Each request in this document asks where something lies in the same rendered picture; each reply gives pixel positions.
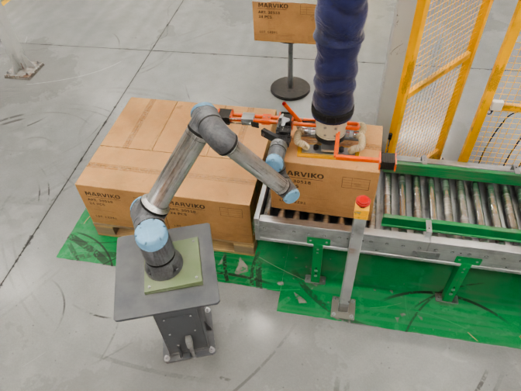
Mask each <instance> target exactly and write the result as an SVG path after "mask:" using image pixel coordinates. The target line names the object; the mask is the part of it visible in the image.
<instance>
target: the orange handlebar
mask: <svg viewBox="0 0 521 391"><path fill-rule="evenodd" d="M242 115H243V114H242V113H235V112H233V116H235V117H231V118H238V119H241V118H239V117H242ZM255 118H256V119H254V121H253V122H256V123H261V124H262V125H271V124H278V116H272V115H271V114H263V115H257V114H255ZM272 119H276V120H272ZM300 119H301V121H304V120H305V121H311V122H312V121H313V122H316V120H315V119H310V118H300ZM347 125H349V126H346V129H345V130H359V129H360V128H361V125H360V124H359V123H358V122H351V121H348V122H347ZM293 126H308V127H316V124H315V123H300V122H293ZM339 143H340V132H338V133H336V139H335V147H334V155H333V157H334V158H336V159H337V160H345V161H362V162H371V163H379V157H361V156H352V155H342V154H338V151H339Z"/></svg>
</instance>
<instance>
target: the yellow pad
mask: <svg viewBox="0 0 521 391"><path fill-rule="evenodd" d="M309 145H310V148H309V149H308V150H304V149H303V148H301V147H298V152H297V157H313V158H322V159H331V160H336V158H334V157H333V155H334V153H333V152H324V151H321V147H322V144H309ZM348 148H349V147H342V146H339V151H338V154H342V155H352V156H360V151H359V152H355V153H354V154H349V153H348V151H347V149H348Z"/></svg>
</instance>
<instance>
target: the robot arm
mask: <svg viewBox="0 0 521 391"><path fill-rule="evenodd" d="M283 115H284V114H281V116H280V117H279V120H278V126H277V128H276V133H273V132H271V131H270V130H268V129H266V128H263V129H262V130H261V136H262V137H265V138H266V139H268V140H270V141H271V145H270V148H269V151H268V154H267V158H266V161H263V160H262V159H261V158H259V157H258V156H257V155H256V154H255V153H254V152H252V151H251V150H250V149H248V148H247V147H246V146H244V145H243V144H242V143H241V142H239V141H238V136H237V135H236V134H235V133H234V132H233V131H232V130H231V129H230V128H229V127H228V126H227V125H226V124H225V123H224V121H223V119H222V118H221V116H220V114H219V113H218V110H217V108H216V107H215V106H214V105H213V104H211V103H209V102H200V103H198V104H196V105H195V106H193V108H192V109H191V120H190V122H189V123H188V125H187V128H186V130H185V132H184V133H183V135H182V137H181V139H180V140H179V141H178V144H177V146H176V147H175V149H174V151H173V152H172V154H171V156H170V157H169V159H168V161H167V163H166V165H165V166H164V168H163V170H162V171H161V173H160V175H159V176H158V178H157V180H156V181H155V183H154V185H153V187H152V189H151V190H150V192H149V193H148V194H144V195H143V196H140V197H138V198H136V199H135V200H134V201H133V202H132V205H131V207H130V216H131V219H132V221H133V226H134V230H135V233H134V236H135V241H136V243H137V245H138V247H139V249H140V251H141V253H142V255H143V257H144V260H145V271H146V273H147V275H148V276H149V277H150V278H151V279H153V280H154V281H158V282H162V281H167V280H169V279H172V278H173V277H175V276H176V275H177V274H178V273H179V272H180V270H181V269H182V267H183V258H182V256H181V254H180V252H179V251H177V250H176V249H175V248H174V245H173V244H172V241H171V238H170V235H169V233H168V230H167V226H166V223H165V221H164V220H165V217H166V216H167V214H168V213H169V211H170V206H169V203H170V202H171V200H172V199H173V197H174V195H175V193H176V192H177V190H178V189H179V187H180V186H181V183H182V182H183V181H184V179H185V177H186V175H187V174H188V173H189V171H190V169H191V167H192V165H193V164H194V163H195V161H196V159H197V158H198V156H199V155H200V153H201V151H202V149H203V147H204V146H205V145H206V143H207V144H208V145H209V146H210V147H211V148H212V149H213V150H214V151H215V152H216V153H217V154H219V155H221V156H227V157H229V158H230V159H232V160H233V161H235V162H236V163H237V164H238V165H239V166H241V167H242V168H244V169H245V170H246V171H248V172H249V173H251V174H252V175H253V176H254V177H255V178H257V179H258V180H260V181H261V182H263V183H264V184H265V185H266V186H267V187H269V188H270V189H272V190H273V191H275V193H277V194H278V195H279V196H280V197H282V198H283V201H284V202H285V203H287V204H290V203H294V202H295V201H296V200H297V199H298V198H299V196H300V193H299V191H298V189H297V188H296V187H295V185H294V183H293V182H292V180H291V179H290V178H289V176H288V174H287V172H286V168H285V154H286V150H287V147H289V144H290V143H291V139H292V136H291V131H292V127H291V126H285V124H286V123H287V122H289V121H290V119H289V118H286V117H283ZM280 126H281V127H280Z"/></svg>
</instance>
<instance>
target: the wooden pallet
mask: <svg viewBox="0 0 521 391"><path fill-rule="evenodd" d="M93 224H94V226H95V229H96V230H97V232H98V234H99V235H105V236H110V237H124V236H129V235H134V233H135V230H134V227H123V226H117V225H111V224H105V223H94V222H93ZM212 246H213V250H214V251H221V252H227V253H234V254H244V255H249V256H254V255H255V252H256V249H257V240H255V238H254V243H253V244H249V243H244V242H237V241H231V240H220V239H215V238H212Z"/></svg>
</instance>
